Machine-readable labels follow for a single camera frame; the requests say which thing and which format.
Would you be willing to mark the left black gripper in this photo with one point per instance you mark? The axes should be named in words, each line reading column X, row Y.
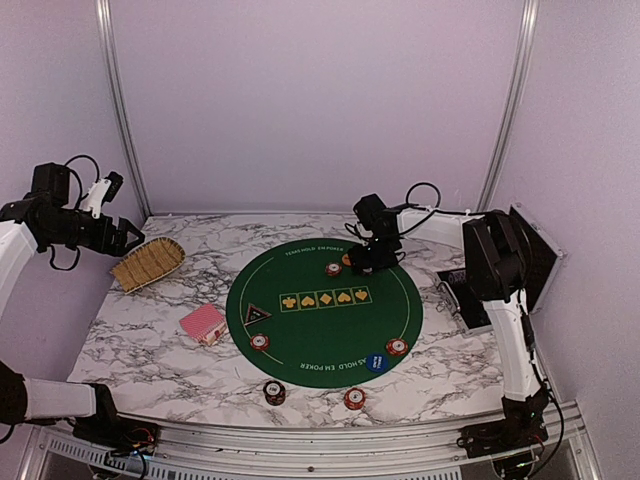
column 114, row 247

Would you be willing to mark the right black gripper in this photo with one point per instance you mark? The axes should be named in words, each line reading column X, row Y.
column 359, row 261

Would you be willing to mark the red chips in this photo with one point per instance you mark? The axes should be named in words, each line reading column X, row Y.
column 397, row 347
column 260, row 342
column 333, row 269

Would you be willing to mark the blue small blind button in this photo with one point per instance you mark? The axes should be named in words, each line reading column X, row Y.
column 377, row 363

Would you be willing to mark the red playing card deck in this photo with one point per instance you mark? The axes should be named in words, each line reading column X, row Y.
column 205, row 325

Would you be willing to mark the triangular all-in dealer button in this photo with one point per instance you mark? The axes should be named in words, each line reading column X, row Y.
column 255, row 314

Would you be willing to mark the red poker chip stack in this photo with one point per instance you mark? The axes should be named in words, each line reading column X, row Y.
column 354, row 398

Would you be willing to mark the black poker chip stack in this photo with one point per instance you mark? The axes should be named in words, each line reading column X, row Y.
column 274, row 393

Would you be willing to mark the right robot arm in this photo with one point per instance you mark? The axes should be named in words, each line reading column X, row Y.
column 525, row 396

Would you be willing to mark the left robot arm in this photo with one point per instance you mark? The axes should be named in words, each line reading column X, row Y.
column 35, row 307

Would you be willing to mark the woven bamboo tray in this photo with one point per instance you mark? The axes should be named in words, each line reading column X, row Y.
column 149, row 263

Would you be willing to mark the round green poker mat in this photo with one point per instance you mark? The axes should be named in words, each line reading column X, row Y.
column 322, row 328

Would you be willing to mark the aluminium poker chip case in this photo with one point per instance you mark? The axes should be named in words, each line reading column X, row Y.
column 507, row 255

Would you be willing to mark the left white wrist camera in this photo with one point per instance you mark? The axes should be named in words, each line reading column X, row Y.
column 102, row 191

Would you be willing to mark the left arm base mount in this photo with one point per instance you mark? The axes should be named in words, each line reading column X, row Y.
column 123, row 435

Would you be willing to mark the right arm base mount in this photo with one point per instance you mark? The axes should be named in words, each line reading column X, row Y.
column 495, row 437

